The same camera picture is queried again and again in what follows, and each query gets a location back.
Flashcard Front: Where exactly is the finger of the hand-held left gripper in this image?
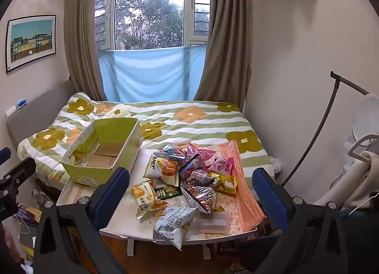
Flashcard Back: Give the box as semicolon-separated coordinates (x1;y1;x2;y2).
0;147;12;166
0;157;36;203

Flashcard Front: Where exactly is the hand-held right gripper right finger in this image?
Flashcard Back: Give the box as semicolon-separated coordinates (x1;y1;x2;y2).
237;168;348;274

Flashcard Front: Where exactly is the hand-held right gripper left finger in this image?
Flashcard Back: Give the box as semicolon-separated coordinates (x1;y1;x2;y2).
32;167;131;274

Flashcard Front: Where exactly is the green cardboard box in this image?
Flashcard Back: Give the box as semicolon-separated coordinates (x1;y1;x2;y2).
60;118;142;188

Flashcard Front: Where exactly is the gold snack packet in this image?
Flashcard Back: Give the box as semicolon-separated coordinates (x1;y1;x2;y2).
207;171;238;195

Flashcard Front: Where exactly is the clear waffle packet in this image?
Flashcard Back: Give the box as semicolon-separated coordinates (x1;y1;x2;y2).
154;198;191;214

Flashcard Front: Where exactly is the pink floral cloth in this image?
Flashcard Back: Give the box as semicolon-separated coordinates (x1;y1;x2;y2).
204;140;267;234

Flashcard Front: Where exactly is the orange snack packet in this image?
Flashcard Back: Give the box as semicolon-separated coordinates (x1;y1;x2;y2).
128;182;162;218

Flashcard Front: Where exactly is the white folding table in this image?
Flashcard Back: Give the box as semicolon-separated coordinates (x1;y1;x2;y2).
56;148;267;258

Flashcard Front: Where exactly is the dark green snack packet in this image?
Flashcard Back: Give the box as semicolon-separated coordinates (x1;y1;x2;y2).
154;185;183;200

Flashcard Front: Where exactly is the yellow crisp sticks packet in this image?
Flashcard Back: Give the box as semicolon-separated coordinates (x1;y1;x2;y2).
144;156;181;187

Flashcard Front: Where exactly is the grey headboard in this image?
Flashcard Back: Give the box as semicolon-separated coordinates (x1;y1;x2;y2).
6;80;74;144

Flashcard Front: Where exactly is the pink snack packet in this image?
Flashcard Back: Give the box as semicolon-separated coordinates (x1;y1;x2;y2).
204;157;234;175
186;143;216;159

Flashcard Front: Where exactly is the clear wafer packet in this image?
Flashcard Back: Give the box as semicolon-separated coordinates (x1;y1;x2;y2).
198;213;230;234

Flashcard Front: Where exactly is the blue white snack packet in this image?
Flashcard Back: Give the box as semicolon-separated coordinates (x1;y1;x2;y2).
153;206;197;251

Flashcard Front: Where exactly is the silver blue snack packet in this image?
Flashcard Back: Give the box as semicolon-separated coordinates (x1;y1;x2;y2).
153;144;187;162

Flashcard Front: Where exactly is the brown white snack packet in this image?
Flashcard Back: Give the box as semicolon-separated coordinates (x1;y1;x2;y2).
180;184;218;215

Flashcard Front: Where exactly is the purple snack packet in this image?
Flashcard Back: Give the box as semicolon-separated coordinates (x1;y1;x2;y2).
178;156;205;180

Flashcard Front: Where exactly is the black metal clothes rack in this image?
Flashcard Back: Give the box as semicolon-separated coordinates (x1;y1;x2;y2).
281;70;370;187

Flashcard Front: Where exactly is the light blue cloth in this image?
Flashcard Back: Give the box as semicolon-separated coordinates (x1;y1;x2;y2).
98;45;206;103

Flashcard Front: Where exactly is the white standing fan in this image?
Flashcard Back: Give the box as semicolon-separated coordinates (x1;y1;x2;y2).
343;92;379;174

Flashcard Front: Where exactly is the brown curtain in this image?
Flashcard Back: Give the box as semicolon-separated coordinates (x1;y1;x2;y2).
194;0;252;112
63;0;108;101

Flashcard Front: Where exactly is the window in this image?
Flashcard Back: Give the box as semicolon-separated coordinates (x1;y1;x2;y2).
95;0;212;51

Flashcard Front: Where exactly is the wall poster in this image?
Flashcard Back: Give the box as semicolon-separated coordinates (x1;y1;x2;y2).
6;15;57;73

